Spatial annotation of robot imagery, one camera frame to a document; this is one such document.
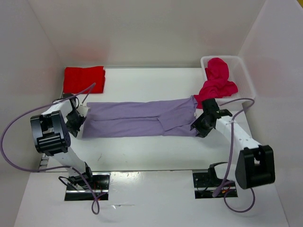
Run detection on lilac t shirt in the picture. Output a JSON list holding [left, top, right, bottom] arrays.
[[82, 96, 197, 139]]

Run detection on red t shirt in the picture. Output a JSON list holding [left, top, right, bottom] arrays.
[[63, 66, 106, 94]]

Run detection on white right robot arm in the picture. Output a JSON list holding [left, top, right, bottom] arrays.
[[191, 98, 276, 189]]

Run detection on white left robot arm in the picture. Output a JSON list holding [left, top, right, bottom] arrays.
[[30, 93, 93, 190]]

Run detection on magenta t shirt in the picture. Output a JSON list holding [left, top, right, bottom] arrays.
[[194, 58, 239, 109]]

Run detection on white plastic basket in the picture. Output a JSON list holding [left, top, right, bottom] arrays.
[[200, 55, 256, 105]]

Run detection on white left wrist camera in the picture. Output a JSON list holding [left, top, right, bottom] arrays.
[[77, 105, 90, 117]]

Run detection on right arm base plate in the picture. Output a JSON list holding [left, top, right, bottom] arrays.
[[192, 170, 238, 199]]

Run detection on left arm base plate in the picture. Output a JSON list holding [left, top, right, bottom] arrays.
[[58, 172, 111, 201]]

